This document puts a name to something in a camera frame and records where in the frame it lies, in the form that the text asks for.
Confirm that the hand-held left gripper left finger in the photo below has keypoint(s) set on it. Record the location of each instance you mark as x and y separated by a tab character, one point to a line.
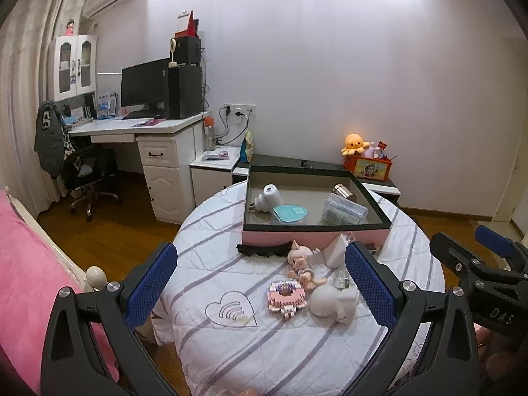
154	284

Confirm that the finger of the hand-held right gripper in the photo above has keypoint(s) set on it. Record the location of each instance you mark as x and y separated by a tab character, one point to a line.
449	247
491	237

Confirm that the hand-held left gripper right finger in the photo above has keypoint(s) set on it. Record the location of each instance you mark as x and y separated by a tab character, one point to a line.
369	284

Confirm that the small clear glass bottle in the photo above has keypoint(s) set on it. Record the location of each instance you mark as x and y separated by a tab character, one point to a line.
341	282

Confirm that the white animal figurine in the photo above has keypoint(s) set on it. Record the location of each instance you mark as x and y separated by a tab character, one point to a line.
332	303

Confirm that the white charger block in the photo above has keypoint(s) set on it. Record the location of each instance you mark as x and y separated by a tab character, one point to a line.
335	251

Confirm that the pink pig doll figure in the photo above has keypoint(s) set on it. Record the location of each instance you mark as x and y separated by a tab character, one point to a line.
299	260

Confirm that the clear plastic box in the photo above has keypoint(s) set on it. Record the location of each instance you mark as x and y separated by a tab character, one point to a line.
344	210

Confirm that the pink building block figure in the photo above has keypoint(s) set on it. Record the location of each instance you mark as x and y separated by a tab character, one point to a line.
286	295

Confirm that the rose gold metal canister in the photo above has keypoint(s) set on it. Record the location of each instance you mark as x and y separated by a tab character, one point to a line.
344	192

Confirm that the teal oval case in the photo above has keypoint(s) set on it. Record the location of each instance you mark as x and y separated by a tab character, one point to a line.
291	213

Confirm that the pink storage box dark rim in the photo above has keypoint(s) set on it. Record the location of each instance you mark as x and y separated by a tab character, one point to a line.
268	239

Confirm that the black flower hair clip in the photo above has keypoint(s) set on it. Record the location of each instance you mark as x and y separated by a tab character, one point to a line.
264	249

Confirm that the white plug-in night light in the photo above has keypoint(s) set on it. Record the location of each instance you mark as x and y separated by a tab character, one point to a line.
268	198

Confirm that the person's right hand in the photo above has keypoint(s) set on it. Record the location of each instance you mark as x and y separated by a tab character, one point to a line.
499	346

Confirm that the white door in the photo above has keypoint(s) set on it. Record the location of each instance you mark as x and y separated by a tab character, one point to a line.
517	189

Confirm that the red toy box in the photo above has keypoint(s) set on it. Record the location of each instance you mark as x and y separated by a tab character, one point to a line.
369	169

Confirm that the white nightstand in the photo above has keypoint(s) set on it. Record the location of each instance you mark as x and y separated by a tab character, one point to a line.
210	181

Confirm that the white computer desk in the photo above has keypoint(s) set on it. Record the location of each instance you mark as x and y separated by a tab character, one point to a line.
165	165

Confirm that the purple plush toy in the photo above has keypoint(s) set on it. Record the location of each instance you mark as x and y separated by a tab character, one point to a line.
373	150

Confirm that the pink blanket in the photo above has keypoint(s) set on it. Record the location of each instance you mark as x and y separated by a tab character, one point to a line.
24	264

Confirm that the black office chair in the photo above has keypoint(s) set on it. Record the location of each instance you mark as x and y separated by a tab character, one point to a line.
88	169

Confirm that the small black device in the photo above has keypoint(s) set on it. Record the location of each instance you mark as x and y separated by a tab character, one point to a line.
305	163

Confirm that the orange octopus plush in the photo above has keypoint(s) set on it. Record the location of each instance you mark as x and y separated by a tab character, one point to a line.
355	142

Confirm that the papers on nightstand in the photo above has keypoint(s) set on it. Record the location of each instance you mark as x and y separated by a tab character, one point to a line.
214	154

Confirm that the low cabinet dark top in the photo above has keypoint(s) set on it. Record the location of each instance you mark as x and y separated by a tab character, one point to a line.
280	161

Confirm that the water bottle red cap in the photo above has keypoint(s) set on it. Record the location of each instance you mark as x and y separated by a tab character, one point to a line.
210	134

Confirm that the pink desk mat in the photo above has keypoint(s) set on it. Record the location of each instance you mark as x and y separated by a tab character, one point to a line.
148	123

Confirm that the blue yellow snack bag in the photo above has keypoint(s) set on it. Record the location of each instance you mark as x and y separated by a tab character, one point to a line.
247	148

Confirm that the black keyboard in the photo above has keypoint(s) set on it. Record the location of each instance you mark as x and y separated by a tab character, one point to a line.
142	114

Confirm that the grey jacket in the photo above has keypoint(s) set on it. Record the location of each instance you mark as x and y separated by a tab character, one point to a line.
49	140

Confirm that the blue and white boxes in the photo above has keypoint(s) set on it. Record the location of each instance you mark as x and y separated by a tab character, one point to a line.
105	105

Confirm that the black computer tower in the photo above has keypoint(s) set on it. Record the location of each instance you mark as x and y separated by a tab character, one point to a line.
183	93

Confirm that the black computer monitor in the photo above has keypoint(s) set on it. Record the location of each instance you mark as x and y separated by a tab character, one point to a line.
142	82

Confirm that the white hutch cabinet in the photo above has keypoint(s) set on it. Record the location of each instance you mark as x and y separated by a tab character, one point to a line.
72	68

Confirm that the cream curtain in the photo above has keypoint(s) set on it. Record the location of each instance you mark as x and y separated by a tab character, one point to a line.
24	90

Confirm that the black speaker box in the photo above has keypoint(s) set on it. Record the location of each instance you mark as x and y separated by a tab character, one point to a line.
189	51

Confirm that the white webcam on stand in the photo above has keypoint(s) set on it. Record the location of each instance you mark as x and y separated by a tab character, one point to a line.
173	45

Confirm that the red paper bag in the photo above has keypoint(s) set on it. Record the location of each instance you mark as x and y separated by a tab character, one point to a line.
190	24

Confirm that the small doll in pink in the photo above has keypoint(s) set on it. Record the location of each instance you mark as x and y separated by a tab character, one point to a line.
70	27

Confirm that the white bed frame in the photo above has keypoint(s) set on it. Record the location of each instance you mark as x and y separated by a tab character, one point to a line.
95	276

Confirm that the white wall outlet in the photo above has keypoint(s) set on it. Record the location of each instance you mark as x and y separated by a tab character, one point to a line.
239	110

